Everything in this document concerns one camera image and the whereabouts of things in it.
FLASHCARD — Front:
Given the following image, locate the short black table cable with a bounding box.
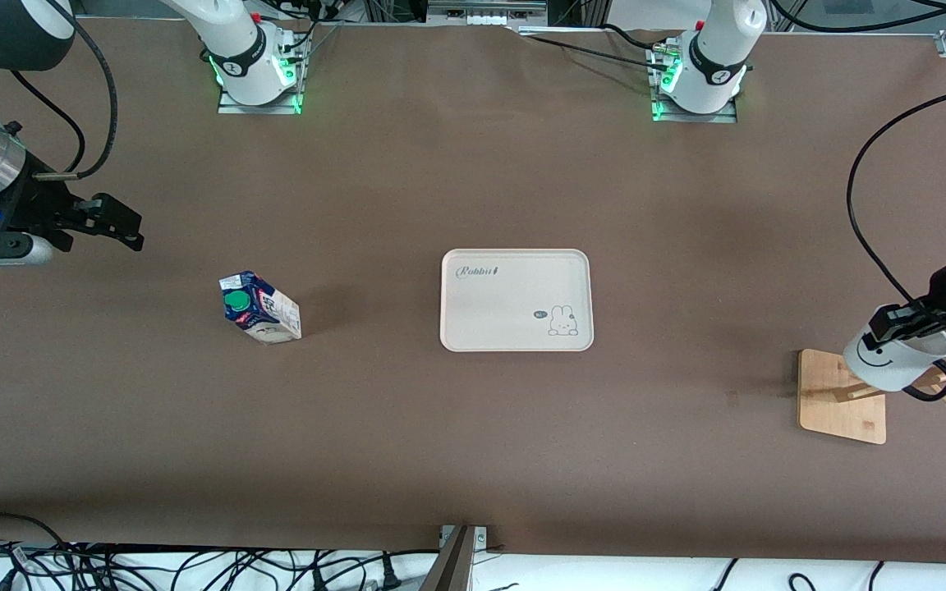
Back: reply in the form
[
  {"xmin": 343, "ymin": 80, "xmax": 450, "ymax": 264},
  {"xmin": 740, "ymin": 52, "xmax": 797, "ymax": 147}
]
[{"xmin": 603, "ymin": 23, "xmax": 681, "ymax": 52}]

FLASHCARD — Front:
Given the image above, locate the blue white milk carton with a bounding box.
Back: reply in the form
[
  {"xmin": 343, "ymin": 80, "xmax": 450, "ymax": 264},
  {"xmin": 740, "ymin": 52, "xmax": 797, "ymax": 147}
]
[{"xmin": 218, "ymin": 271, "xmax": 303, "ymax": 345}]

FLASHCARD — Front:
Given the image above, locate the long black floor cable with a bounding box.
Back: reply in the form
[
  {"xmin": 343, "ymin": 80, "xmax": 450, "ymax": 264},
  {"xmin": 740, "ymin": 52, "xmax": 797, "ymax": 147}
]
[{"xmin": 168, "ymin": 547, "xmax": 441, "ymax": 591}]

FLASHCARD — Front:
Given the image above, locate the white power strip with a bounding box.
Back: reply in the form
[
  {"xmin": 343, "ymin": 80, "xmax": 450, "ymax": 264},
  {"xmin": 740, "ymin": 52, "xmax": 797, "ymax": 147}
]
[{"xmin": 427, "ymin": 0, "xmax": 549, "ymax": 27}]

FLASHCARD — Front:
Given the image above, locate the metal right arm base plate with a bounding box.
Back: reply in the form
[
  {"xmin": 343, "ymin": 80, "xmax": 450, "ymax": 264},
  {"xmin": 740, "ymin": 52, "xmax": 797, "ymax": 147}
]
[{"xmin": 218, "ymin": 23, "xmax": 306, "ymax": 115}]

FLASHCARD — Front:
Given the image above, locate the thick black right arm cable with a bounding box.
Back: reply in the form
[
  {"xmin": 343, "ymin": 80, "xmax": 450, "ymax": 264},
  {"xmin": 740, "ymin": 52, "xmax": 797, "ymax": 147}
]
[{"xmin": 34, "ymin": 0, "xmax": 119, "ymax": 180}]

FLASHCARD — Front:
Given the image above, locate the wooden cup rack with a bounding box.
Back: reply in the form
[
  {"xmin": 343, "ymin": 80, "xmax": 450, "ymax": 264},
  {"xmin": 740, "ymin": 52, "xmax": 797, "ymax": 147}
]
[{"xmin": 797, "ymin": 349, "xmax": 946, "ymax": 445}]

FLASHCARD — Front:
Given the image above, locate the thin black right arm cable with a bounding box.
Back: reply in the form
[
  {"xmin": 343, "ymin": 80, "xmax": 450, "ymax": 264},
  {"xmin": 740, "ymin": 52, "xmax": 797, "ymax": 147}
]
[{"xmin": 11, "ymin": 70, "xmax": 86, "ymax": 175}]

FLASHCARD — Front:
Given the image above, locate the black arched floor cable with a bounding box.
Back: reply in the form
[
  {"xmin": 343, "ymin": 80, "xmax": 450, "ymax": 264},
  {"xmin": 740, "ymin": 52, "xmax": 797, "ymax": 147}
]
[{"xmin": 0, "ymin": 512, "xmax": 80, "ymax": 567}]

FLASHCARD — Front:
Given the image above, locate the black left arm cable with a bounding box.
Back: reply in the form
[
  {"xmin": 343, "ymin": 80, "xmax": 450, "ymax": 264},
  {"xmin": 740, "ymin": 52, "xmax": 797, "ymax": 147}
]
[{"xmin": 846, "ymin": 82, "xmax": 946, "ymax": 306}]

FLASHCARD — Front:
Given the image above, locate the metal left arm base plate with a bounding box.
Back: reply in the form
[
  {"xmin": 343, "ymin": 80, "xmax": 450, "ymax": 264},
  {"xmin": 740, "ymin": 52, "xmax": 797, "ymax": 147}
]
[{"xmin": 647, "ymin": 37, "xmax": 738, "ymax": 124}]

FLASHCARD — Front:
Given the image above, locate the cream rabbit print tray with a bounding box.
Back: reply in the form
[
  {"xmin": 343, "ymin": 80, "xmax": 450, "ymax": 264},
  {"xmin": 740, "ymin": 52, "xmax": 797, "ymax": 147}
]
[{"xmin": 439, "ymin": 249, "xmax": 595, "ymax": 353}]

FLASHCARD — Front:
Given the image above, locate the white smiley cup black handle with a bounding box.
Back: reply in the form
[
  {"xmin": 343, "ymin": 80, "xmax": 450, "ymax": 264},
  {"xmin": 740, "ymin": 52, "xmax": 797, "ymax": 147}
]
[{"xmin": 843, "ymin": 318, "xmax": 946, "ymax": 403}]

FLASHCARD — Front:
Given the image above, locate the long black table cable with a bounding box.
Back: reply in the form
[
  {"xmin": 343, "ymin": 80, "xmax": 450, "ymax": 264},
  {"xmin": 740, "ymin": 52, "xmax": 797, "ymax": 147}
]
[{"xmin": 521, "ymin": 34, "xmax": 671, "ymax": 71}]

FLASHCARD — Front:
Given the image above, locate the aluminium profile with bracket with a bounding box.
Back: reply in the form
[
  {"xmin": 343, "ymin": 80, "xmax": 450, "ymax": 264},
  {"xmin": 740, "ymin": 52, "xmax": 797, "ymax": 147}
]
[{"xmin": 420, "ymin": 525, "xmax": 490, "ymax": 591}]

